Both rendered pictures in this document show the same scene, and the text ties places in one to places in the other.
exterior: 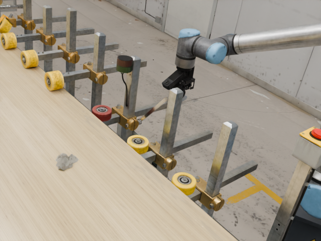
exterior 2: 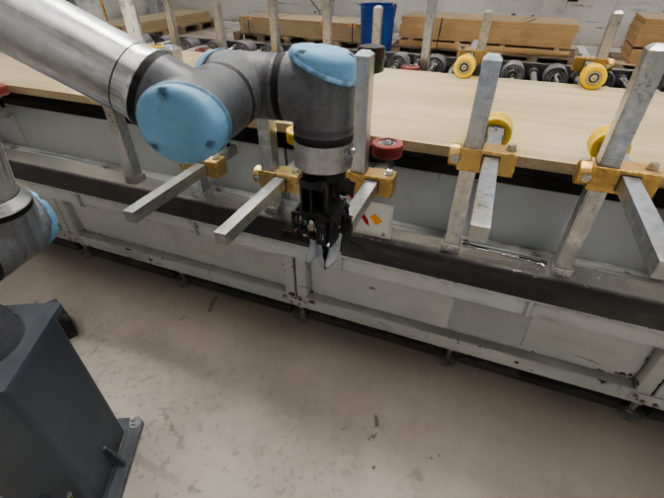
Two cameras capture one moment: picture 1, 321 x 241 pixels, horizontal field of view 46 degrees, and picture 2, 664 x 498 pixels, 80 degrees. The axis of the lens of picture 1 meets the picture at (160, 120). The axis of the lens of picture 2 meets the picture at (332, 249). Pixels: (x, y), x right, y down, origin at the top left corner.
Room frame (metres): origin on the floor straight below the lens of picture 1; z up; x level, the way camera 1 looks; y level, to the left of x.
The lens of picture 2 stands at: (2.15, -0.29, 1.30)
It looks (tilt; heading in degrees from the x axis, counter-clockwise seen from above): 37 degrees down; 156
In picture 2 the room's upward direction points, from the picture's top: straight up
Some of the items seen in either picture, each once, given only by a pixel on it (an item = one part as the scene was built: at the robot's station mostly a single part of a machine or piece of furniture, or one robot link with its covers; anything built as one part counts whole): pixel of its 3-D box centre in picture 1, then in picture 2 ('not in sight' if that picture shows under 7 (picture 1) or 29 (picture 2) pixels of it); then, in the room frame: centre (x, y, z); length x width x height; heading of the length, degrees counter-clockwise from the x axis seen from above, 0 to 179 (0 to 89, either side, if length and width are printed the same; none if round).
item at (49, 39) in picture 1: (46, 37); not in sight; (1.92, 0.68, 0.95); 0.14 x 0.06 x 0.05; 45
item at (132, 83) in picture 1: (129, 110); (360, 159); (1.37, 0.14, 0.90); 0.04 x 0.04 x 0.48; 45
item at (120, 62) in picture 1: (124, 60); (371, 52); (1.33, 0.17, 1.13); 0.06 x 0.06 x 0.02
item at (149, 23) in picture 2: not in sight; (156, 21); (-7.34, 0.18, 0.23); 2.41 x 0.77 x 0.17; 133
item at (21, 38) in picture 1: (53, 34); not in sight; (1.97, 0.65, 0.95); 0.50 x 0.04 x 0.04; 135
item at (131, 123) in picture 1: (124, 118); (368, 180); (1.38, 0.15, 0.85); 0.14 x 0.06 x 0.05; 45
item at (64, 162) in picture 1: (65, 158); not in sight; (0.96, 0.28, 0.91); 0.09 x 0.07 x 0.02; 169
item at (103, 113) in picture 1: (101, 120); (385, 161); (1.32, 0.24, 0.85); 0.08 x 0.08 x 0.11
